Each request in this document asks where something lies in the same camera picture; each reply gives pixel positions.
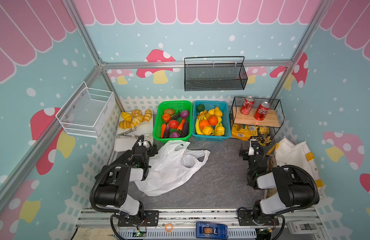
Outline yellow black snack bag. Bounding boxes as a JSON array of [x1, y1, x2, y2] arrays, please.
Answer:
[[255, 127, 271, 147]]

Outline white canvas tote bag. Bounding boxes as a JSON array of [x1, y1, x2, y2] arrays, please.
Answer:
[[267, 137, 324, 199]]

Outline white plastic grocery bag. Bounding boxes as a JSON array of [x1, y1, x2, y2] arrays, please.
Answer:
[[135, 140, 210, 197]]

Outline yellow peach fruit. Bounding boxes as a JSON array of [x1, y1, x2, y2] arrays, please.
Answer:
[[202, 126, 214, 136]]

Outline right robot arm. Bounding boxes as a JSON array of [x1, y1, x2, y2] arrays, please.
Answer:
[[238, 140, 319, 226]]

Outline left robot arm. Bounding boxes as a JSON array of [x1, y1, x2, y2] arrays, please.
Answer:
[[90, 135, 158, 226]]

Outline white cutting board tray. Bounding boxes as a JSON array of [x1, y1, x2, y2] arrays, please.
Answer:
[[114, 109, 154, 152]]

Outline metal tongs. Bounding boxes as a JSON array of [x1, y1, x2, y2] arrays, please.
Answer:
[[116, 121, 153, 139]]

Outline long orange carrot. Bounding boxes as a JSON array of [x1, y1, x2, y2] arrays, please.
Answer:
[[161, 124, 167, 139]]

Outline purple turnip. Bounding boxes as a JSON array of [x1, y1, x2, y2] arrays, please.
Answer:
[[170, 132, 181, 138]]

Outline bread loaf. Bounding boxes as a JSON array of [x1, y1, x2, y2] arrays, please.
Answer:
[[121, 112, 133, 122]]

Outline right red cola can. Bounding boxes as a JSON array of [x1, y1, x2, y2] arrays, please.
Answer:
[[254, 102, 271, 121]]

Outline red cola can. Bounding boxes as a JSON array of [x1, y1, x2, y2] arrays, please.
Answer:
[[240, 96, 255, 115], [254, 102, 271, 121]]

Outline red tomato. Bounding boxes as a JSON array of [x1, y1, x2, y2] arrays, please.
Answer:
[[168, 120, 180, 129]]

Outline green plastic basket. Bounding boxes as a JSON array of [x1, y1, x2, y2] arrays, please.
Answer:
[[153, 101, 193, 144]]

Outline small orange carrot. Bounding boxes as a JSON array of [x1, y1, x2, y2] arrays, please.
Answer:
[[177, 119, 186, 131]]

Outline dark purple eggplant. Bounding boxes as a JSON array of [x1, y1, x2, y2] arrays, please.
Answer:
[[181, 121, 189, 138]]

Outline left red cola can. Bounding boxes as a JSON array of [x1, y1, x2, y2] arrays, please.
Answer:
[[240, 96, 255, 115]]

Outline brown potato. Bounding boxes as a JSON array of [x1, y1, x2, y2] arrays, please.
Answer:
[[164, 109, 176, 116]]

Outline orange fruit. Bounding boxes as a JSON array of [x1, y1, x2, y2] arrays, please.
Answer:
[[208, 115, 218, 126], [199, 119, 209, 129]]

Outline teal plastic basket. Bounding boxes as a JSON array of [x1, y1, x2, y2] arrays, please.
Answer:
[[192, 101, 231, 142]]

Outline purple onion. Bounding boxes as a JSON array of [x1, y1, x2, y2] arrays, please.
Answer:
[[180, 110, 190, 119]]

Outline banana bunch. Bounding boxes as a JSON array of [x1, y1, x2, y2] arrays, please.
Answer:
[[195, 119, 203, 135]]

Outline green avocado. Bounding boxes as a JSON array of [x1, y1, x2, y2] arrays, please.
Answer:
[[196, 104, 205, 113]]

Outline orange rubber band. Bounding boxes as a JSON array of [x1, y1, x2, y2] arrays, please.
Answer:
[[165, 223, 174, 233]]

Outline blue tape dispenser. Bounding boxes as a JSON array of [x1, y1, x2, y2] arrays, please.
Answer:
[[196, 222, 228, 240]]

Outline black wire wooden shelf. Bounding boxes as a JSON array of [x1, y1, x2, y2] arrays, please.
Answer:
[[229, 97, 285, 140]]

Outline white wire wall basket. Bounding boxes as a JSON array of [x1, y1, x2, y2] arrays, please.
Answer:
[[56, 82, 116, 138]]

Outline black mesh wall basket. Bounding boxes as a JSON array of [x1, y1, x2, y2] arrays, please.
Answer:
[[184, 56, 248, 92]]

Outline grey switch box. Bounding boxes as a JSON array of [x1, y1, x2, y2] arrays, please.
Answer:
[[287, 221, 320, 235]]

